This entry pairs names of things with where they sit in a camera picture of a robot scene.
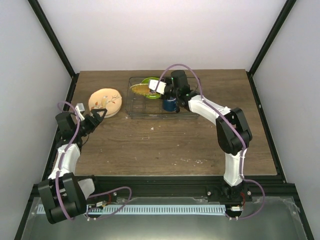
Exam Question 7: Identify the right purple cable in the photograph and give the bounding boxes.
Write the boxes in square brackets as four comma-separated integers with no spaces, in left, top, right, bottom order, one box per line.
[158,63,266,221]

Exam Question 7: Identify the white bottom plate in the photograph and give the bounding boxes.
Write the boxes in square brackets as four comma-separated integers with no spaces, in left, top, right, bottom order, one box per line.
[98,109,119,119]

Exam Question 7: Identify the woven bamboo tray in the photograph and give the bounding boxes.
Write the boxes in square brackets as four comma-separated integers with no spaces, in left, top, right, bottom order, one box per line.
[129,83,157,96]

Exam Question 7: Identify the dark blue ceramic mug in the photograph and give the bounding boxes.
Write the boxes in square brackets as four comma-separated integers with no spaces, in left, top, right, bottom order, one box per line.
[162,97,180,113]

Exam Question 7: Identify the lime green plastic plate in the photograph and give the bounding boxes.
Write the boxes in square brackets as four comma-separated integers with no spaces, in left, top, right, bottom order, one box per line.
[140,77,161,99]

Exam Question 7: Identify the black wire dish rack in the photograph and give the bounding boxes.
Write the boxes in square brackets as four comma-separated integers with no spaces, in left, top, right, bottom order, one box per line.
[125,76,199,120]

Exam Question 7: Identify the cream brown-rimmed plate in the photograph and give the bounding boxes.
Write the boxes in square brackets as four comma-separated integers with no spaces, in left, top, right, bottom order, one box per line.
[88,88,123,112]

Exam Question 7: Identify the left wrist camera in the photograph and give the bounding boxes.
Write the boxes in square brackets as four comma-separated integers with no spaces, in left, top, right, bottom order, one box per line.
[75,103,85,121]

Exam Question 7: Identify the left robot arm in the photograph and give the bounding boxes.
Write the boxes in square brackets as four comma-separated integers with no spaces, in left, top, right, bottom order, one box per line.
[38,108,108,224]

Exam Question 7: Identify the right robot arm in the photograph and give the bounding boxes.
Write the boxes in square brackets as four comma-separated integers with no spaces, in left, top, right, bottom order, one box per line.
[158,70,253,202]

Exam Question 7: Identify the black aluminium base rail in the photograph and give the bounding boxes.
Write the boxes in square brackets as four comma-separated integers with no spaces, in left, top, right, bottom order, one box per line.
[32,174,296,201]

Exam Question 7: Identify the light blue slotted cable duct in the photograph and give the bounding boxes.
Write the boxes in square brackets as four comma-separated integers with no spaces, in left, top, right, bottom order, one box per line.
[36,204,226,216]

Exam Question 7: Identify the black enclosure frame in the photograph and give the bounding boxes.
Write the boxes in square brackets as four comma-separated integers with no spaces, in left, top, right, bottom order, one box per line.
[29,0,314,240]

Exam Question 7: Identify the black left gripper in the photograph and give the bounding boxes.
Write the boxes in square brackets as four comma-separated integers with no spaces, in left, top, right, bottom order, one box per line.
[74,109,108,137]

